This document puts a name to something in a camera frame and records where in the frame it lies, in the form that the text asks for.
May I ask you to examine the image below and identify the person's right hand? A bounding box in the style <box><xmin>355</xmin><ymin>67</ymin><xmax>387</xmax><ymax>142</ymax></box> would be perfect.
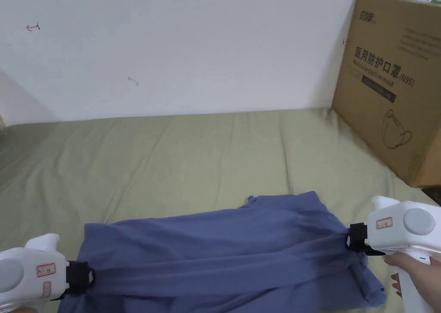
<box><xmin>383</xmin><ymin>252</ymin><xmax>441</xmax><ymax>298</ymax></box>

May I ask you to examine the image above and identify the bed with pale green sheet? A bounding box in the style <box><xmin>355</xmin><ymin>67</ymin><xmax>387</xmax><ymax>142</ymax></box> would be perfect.
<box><xmin>0</xmin><ymin>107</ymin><xmax>441</xmax><ymax>313</ymax></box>

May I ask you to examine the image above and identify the large brown cardboard carton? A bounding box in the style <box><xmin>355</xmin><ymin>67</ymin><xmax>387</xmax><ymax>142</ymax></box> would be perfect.
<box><xmin>330</xmin><ymin>0</ymin><xmax>441</xmax><ymax>189</ymax></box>

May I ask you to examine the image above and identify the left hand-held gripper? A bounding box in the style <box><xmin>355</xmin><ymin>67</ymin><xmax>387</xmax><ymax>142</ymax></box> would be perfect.
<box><xmin>0</xmin><ymin>233</ymin><xmax>98</xmax><ymax>305</ymax></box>

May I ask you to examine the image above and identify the dark blue shirt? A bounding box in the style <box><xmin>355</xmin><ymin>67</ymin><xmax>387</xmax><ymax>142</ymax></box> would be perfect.
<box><xmin>58</xmin><ymin>190</ymin><xmax>386</xmax><ymax>313</ymax></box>

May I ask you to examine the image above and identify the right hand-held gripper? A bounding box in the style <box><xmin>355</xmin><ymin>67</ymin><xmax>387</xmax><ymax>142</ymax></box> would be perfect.
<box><xmin>345</xmin><ymin>195</ymin><xmax>441</xmax><ymax>313</ymax></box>

